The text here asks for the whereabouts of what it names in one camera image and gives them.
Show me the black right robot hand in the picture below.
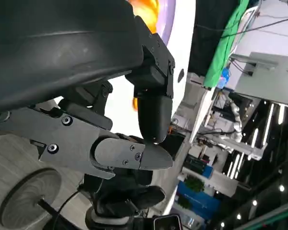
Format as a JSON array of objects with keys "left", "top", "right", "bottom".
[{"left": 84, "top": 167, "right": 166, "bottom": 217}]

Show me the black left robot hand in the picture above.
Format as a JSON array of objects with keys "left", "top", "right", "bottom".
[{"left": 0, "top": 0, "right": 175, "bottom": 180}]

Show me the orange toy bread roll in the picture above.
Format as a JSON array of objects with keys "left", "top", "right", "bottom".
[{"left": 127, "top": 0, "right": 160, "bottom": 34}]

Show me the black stand pole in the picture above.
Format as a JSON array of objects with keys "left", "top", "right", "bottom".
[{"left": 37, "top": 200, "right": 72, "bottom": 230}]

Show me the black monitor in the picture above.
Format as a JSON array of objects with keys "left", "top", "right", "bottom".
[{"left": 162, "top": 133, "right": 186, "bottom": 161}]

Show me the green plant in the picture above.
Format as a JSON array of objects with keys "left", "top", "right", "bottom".
[{"left": 184, "top": 176, "right": 205, "bottom": 193}]

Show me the blue box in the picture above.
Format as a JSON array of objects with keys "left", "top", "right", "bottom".
[{"left": 177, "top": 181, "right": 222, "bottom": 220}]

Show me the grey round stand base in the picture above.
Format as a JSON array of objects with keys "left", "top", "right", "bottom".
[{"left": 0, "top": 167, "right": 62, "bottom": 227}]

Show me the lilac plate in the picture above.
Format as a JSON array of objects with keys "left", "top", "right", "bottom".
[{"left": 155, "top": 0, "right": 177, "bottom": 48}]

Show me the black cloth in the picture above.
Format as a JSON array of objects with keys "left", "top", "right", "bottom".
[{"left": 188, "top": 0, "right": 242, "bottom": 78}]

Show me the small blue device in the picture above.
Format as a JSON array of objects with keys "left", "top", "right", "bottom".
[{"left": 220, "top": 68, "right": 231, "bottom": 87}]

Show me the green cloth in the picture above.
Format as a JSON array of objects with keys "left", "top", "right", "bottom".
[{"left": 203, "top": 0, "right": 251, "bottom": 88}]

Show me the grey machine cabinet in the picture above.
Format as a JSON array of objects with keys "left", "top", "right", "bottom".
[{"left": 230, "top": 51, "right": 288, "bottom": 106}]

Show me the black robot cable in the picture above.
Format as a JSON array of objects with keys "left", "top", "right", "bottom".
[{"left": 54, "top": 186, "right": 87, "bottom": 218}]

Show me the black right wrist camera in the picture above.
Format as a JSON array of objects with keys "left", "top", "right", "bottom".
[{"left": 153, "top": 215, "right": 182, "bottom": 230}]

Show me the thin black overhead cable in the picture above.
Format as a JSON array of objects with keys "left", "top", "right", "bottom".
[{"left": 195, "top": 16, "right": 288, "bottom": 39}]

